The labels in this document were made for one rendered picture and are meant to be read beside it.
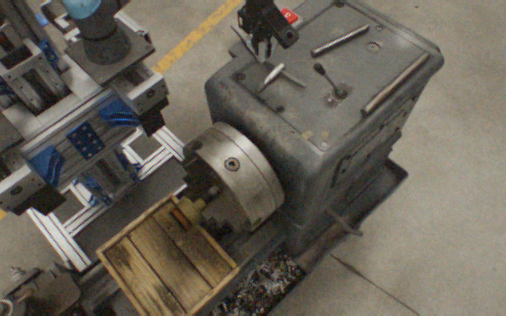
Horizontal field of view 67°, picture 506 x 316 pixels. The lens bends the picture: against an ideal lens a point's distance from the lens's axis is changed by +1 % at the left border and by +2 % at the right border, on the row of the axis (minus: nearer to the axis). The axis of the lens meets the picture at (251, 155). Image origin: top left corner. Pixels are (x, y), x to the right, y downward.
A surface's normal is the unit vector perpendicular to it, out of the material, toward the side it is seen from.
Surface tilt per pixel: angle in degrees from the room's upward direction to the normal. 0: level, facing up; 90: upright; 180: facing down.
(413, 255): 0
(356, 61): 0
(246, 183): 38
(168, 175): 0
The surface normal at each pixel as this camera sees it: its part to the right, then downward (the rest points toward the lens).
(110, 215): -0.04, -0.50
